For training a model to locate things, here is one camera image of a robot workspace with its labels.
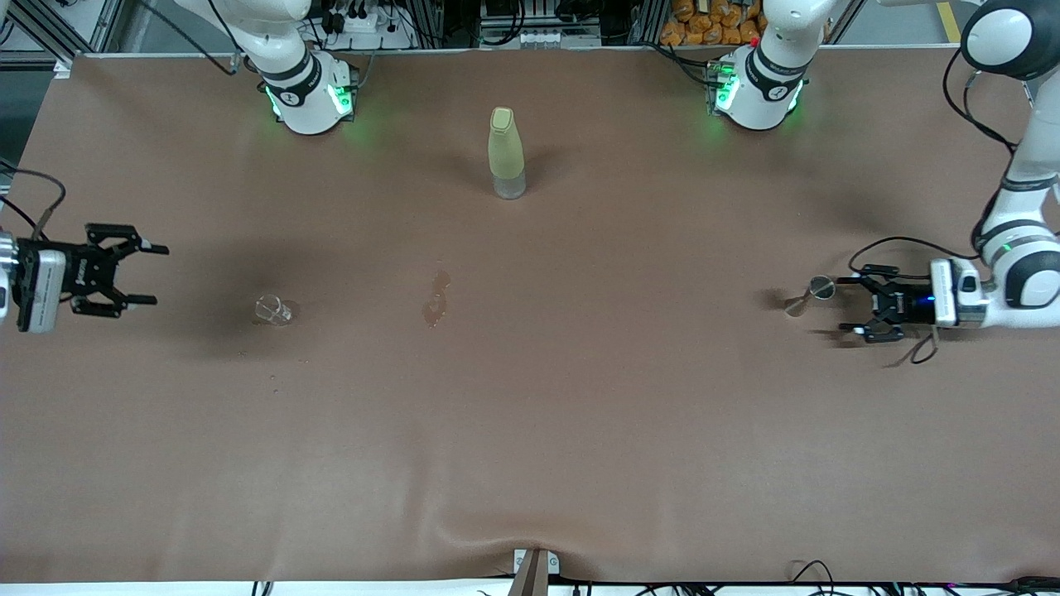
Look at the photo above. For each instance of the green sleeved glass bottle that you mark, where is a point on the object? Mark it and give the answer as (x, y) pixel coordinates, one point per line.
(506, 149)

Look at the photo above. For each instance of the clear glass beaker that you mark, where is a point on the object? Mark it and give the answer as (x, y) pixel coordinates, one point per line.
(273, 310)

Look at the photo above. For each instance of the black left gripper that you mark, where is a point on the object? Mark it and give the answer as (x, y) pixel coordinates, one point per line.
(904, 308)

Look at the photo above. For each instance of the orange snack bags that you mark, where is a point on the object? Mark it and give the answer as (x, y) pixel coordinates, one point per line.
(712, 21)

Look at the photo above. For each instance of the steel double jigger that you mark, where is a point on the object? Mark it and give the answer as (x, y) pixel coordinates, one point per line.
(821, 287)

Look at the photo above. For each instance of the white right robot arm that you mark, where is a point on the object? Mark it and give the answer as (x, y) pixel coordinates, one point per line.
(306, 99)

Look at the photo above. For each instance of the wet liquid spill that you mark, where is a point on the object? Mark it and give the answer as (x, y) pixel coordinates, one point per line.
(436, 302)

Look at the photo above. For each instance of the grey metal table bracket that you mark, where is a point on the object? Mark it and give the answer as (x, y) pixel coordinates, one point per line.
(534, 571)

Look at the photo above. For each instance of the aluminium frame rail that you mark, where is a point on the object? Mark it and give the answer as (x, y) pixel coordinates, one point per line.
(58, 33)

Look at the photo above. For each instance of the white power strip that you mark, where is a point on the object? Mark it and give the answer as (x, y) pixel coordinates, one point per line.
(364, 25)

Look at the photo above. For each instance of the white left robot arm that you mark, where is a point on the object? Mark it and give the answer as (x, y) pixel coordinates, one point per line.
(762, 91)

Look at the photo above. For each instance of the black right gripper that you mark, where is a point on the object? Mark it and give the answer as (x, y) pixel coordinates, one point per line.
(79, 272)

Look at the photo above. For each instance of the white connector strip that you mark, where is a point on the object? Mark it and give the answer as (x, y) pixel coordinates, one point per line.
(545, 37)

